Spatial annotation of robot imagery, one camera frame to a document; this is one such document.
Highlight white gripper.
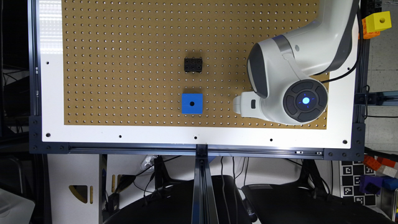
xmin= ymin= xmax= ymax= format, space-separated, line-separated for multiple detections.
xmin=233 ymin=91 xmax=264 ymax=119

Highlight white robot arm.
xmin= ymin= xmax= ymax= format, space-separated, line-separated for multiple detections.
xmin=233 ymin=0 xmax=359 ymax=125

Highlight blue cube block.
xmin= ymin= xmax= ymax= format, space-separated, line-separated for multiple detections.
xmin=181 ymin=93 xmax=203 ymax=114

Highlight black six-cell block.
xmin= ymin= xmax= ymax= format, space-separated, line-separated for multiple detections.
xmin=183 ymin=58 xmax=203 ymax=73

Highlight orange block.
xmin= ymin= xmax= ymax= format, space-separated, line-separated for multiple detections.
xmin=362 ymin=19 xmax=381 ymax=39

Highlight purple block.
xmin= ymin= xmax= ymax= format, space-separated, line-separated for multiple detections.
xmin=359 ymin=175 xmax=383 ymax=195

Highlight yellow cube block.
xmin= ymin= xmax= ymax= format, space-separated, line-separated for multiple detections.
xmin=365 ymin=11 xmax=392 ymax=32

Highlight black chair right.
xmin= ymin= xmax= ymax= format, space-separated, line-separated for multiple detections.
xmin=242 ymin=184 xmax=393 ymax=224

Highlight black chair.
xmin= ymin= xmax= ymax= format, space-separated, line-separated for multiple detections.
xmin=105 ymin=175 xmax=251 ymax=224
xmin=242 ymin=184 xmax=393 ymax=224

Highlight black white fiducial marker board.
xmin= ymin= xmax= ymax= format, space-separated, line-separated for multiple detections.
xmin=339 ymin=161 xmax=377 ymax=206

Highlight black chair left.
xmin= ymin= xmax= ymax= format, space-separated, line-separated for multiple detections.
xmin=105 ymin=175 xmax=251 ymax=224

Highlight brown pegboard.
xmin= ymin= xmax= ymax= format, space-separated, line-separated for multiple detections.
xmin=62 ymin=0 xmax=319 ymax=128

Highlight orange red blocks pile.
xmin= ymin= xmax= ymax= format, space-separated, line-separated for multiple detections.
xmin=363 ymin=155 xmax=397 ymax=177

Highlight white cabinet panel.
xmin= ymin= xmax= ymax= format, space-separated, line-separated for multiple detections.
xmin=47 ymin=154 xmax=101 ymax=224

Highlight black aluminium table frame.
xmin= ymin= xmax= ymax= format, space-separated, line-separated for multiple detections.
xmin=27 ymin=0 xmax=398 ymax=224

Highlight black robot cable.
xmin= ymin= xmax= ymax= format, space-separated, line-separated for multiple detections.
xmin=320 ymin=6 xmax=365 ymax=84

